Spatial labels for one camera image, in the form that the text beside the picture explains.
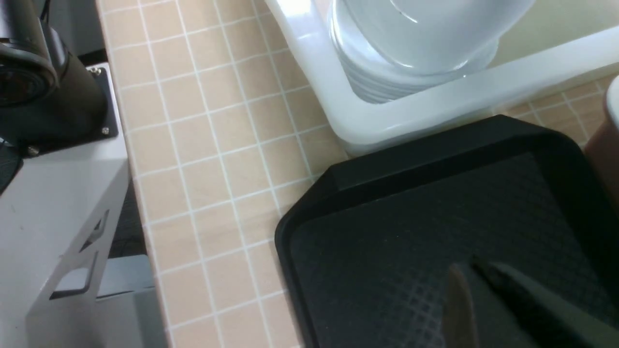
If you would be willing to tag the large white plastic tub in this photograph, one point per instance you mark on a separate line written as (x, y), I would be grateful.
(557, 43)

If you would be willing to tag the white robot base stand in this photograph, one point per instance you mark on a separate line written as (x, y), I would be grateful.
(59, 289)

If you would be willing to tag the top white dish in stack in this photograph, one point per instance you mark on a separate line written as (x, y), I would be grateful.
(432, 36)

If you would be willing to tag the black robot base joint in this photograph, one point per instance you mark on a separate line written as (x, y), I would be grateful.
(49, 100)

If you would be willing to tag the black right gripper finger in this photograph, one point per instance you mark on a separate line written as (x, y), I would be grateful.
(493, 305)

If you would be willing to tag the black serving tray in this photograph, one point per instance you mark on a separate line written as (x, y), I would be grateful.
(365, 251)

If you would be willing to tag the lower white dishes stack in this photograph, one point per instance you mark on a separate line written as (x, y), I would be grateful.
(376, 81)

